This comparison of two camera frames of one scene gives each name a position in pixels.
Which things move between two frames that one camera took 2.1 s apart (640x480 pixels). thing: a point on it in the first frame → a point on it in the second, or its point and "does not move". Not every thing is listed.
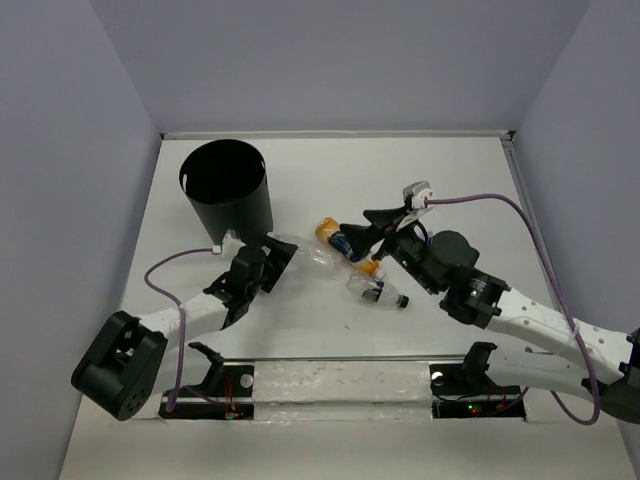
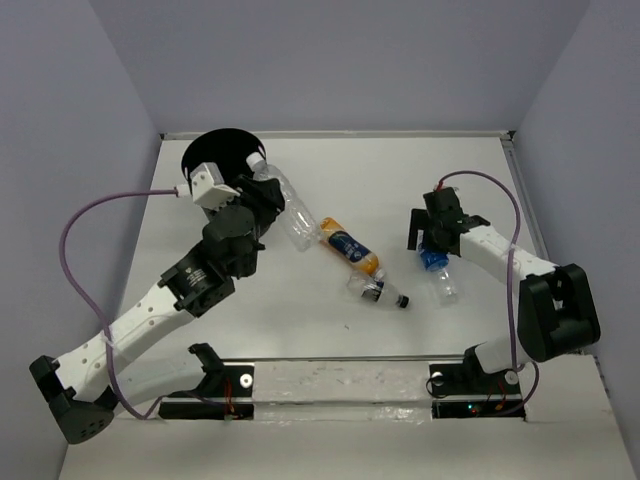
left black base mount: x=228 y=393 does not move
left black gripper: x=275 y=261 → x=265 y=198
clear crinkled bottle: x=317 y=259 → x=297 y=220
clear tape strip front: x=343 y=391 does not move
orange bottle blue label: x=329 y=229 does not move
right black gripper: x=363 y=236 → x=419 y=220
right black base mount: x=465 y=391 does not move
